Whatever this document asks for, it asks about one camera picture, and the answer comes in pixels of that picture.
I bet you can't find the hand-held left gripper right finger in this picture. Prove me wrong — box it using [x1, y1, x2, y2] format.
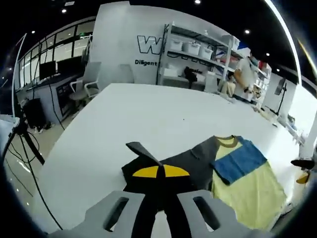
[162, 165, 274, 238]

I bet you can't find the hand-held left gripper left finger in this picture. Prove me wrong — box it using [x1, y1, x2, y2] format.
[48, 165, 164, 238]

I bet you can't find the yellow blue grey garment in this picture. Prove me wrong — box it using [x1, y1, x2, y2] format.
[121, 135, 288, 233]

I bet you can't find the black stand with panel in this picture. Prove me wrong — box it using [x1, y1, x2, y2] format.
[266, 78, 288, 117]

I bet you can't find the light grey chair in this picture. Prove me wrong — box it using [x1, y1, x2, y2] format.
[204, 73, 220, 92]

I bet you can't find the black object on shelf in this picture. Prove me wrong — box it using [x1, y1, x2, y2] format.
[183, 66, 199, 89]

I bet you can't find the grey chair backrest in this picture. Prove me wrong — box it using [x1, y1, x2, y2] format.
[119, 63, 136, 84]

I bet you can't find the dark office desk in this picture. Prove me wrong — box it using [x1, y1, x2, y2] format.
[23, 73, 84, 121]

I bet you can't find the grey white office chair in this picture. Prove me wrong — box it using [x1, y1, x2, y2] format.
[69, 61, 103, 101]

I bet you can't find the black computer tower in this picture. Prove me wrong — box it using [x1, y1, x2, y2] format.
[23, 98, 48, 127]

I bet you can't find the black tripod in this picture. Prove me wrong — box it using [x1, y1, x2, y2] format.
[7, 115, 47, 166]

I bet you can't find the white storage box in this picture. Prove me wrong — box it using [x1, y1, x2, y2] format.
[200, 46, 214, 60]
[184, 41, 201, 55]
[170, 39, 184, 52]

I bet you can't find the black computer monitor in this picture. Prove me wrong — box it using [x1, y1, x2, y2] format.
[39, 61, 57, 80]
[56, 57, 84, 75]

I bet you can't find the metal shelf rack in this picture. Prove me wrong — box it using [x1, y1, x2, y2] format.
[158, 22, 248, 92]

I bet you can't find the long black floor cable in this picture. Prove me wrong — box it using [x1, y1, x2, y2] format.
[18, 133, 64, 231]

